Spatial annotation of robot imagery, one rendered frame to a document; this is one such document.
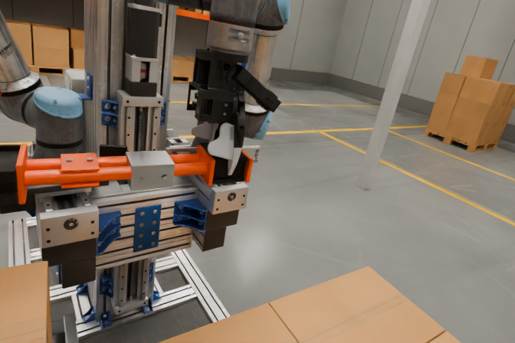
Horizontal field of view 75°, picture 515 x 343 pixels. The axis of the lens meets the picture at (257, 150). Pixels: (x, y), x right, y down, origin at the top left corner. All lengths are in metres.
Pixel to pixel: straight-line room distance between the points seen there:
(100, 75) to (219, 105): 0.71
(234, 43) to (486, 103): 7.13
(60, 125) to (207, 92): 0.58
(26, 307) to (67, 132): 0.45
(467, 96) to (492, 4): 3.65
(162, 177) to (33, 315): 0.39
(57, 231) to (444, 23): 10.78
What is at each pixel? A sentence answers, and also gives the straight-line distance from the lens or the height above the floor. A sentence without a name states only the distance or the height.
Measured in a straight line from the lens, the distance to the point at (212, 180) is 0.61.
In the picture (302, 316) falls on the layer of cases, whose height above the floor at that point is 0.54.
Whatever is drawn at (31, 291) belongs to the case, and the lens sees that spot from 0.88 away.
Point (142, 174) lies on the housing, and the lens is 0.57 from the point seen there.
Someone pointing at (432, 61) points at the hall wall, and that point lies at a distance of 11.09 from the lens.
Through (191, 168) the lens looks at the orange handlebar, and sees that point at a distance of 0.59.
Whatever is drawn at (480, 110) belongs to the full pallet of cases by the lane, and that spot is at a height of 0.80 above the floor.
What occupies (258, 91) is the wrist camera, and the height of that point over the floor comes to 1.42.
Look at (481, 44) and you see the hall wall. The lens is 10.63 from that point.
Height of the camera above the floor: 1.53
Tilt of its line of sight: 20 degrees down
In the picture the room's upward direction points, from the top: 10 degrees clockwise
